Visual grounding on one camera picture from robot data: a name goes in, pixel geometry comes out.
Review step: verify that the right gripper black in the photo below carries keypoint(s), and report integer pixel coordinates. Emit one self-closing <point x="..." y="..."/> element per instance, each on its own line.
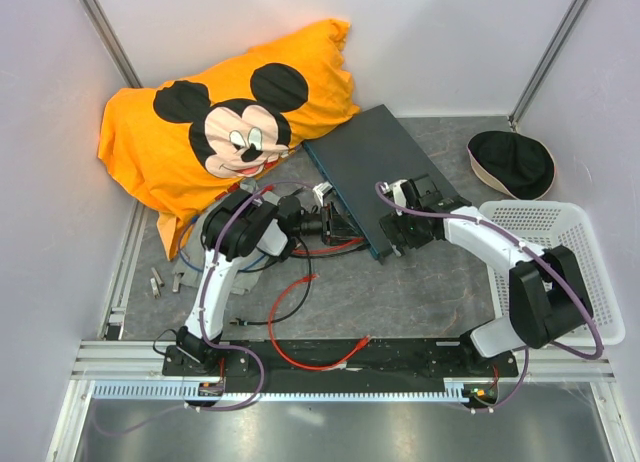
<point x="393" y="224"/>

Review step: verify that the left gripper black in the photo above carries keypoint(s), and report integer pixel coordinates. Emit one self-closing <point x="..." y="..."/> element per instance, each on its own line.
<point x="335" y="228"/>

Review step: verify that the dark grey network switch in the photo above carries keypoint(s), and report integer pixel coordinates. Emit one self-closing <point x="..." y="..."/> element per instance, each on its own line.
<point x="371" y="147"/>

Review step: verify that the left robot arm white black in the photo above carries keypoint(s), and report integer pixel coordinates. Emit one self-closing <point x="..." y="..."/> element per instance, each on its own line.
<point x="234" y="234"/>

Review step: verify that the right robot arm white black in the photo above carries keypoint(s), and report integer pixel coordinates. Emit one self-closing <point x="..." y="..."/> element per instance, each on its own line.
<point x="547" y="296"/>

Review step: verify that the black cap with beige brim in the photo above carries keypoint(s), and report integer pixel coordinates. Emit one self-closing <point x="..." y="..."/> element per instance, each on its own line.
<point x="513" y="164"/>

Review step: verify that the white perforated plastic basket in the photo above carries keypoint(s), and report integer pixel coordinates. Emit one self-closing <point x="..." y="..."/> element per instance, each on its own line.
<point x="551" y="223"/>

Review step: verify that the grey crumpled cloth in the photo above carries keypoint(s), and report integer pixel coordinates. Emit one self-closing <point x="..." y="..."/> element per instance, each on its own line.
<point x="191" y="256"/>

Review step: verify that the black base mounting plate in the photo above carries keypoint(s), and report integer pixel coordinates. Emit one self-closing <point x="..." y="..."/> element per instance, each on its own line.
<point x="383" y="363"/>

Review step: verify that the orange Mickey Mouse pillow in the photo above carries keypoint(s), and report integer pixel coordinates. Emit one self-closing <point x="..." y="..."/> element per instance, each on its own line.
<point x="182" y="146"/>

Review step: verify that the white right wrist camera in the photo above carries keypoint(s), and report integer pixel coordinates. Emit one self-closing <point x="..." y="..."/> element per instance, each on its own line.
<point x="396" y="193"/>

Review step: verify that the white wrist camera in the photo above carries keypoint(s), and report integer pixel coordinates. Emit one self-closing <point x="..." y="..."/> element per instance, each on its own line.
<point x="396" y="193"/>
<point x="320" y="191"/>

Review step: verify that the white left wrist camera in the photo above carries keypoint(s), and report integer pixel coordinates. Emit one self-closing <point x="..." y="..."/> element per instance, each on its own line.
<point x="320" y="191"/>

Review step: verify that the white slotted cable duct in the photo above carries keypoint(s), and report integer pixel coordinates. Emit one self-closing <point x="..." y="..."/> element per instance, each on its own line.
<point x="195" y="391"/>

